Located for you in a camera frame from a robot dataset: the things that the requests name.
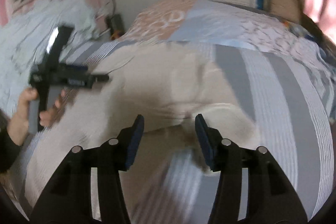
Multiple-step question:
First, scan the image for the cream ribbed knit sweater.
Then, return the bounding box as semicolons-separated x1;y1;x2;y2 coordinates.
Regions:
25;48;260;205

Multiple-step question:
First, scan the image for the person's left hand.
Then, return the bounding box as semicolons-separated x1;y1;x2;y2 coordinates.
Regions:
7;87;66;147

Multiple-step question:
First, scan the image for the light mint crumpled duvet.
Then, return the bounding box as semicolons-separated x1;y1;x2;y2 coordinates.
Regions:
1;0;98;117

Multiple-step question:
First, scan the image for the black phone tripod stand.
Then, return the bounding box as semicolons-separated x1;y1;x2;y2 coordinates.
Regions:
104;0;125;40

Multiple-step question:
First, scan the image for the patchwork patterned quilt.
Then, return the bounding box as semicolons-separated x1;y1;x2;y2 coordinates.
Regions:
121;0;335;119

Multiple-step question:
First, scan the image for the grey white striped bedsheet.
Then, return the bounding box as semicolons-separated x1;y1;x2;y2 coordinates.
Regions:
15;39;334;224

